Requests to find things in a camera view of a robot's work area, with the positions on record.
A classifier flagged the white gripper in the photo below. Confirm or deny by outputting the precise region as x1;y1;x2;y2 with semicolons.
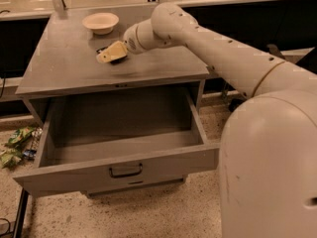
96;25;141;63

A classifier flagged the dark blue rxbar wrapper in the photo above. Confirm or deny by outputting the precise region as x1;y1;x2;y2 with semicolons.
96;47;127;64

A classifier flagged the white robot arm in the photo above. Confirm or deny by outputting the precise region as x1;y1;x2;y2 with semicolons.
97;3;317;238

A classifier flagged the grey drawer cabinet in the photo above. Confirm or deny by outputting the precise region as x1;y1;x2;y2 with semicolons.
15;3;210;128

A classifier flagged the open grey top drawer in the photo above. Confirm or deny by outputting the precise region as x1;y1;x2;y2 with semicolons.
13;86;219;197

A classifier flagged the white paper bowl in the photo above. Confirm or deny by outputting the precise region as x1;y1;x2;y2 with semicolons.
82;13;119;35

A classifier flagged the silver snack wrapper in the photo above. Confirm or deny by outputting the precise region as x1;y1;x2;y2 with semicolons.
31;127;43;150

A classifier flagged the green chip bag upper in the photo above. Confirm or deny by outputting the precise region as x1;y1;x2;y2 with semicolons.
5;126;35;148

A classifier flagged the green chip bag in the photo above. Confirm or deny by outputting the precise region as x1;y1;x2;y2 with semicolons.
5;126;35;148
0;149;23;168

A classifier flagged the blue snack packet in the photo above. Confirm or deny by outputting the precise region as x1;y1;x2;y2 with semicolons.
23;150;37;160

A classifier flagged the green chip bag lower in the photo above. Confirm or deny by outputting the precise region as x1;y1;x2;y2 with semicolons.
0;149;23;168

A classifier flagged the black metal stand leg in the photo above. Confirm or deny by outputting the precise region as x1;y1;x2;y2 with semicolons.
12;189;29;238

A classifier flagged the black office chair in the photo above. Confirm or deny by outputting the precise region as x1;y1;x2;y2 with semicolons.
226;48;317;99

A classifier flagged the black drawer handle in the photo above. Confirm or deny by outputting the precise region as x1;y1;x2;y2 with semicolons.
109;164;143;179

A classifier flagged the black cable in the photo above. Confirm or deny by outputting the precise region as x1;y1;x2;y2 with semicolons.
0;217;14;238

